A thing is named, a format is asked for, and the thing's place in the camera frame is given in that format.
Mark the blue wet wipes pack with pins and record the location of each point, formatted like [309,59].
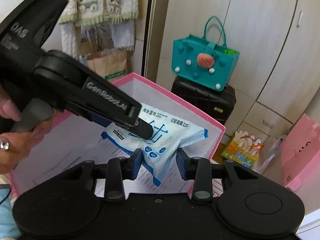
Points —
[159,152]

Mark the beige wardrobe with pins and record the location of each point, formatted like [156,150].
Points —
[272,46]

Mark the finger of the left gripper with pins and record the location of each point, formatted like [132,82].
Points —
[143,129]

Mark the black suitcase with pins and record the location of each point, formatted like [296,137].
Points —
[218,105]

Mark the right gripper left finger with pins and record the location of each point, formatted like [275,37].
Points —
[116,171]

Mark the left hand painted nails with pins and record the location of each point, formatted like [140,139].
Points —
[20,144]

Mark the cream knitted cardigan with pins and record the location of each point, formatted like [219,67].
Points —
[92,12]

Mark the pink storage box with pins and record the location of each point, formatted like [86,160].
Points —
[74,139]

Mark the teal felt tote bag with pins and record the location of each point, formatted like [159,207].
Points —
[201,61]

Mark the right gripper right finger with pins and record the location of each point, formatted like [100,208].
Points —
[201,171]

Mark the pink paper shopping bag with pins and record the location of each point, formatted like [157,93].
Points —
[299,152]

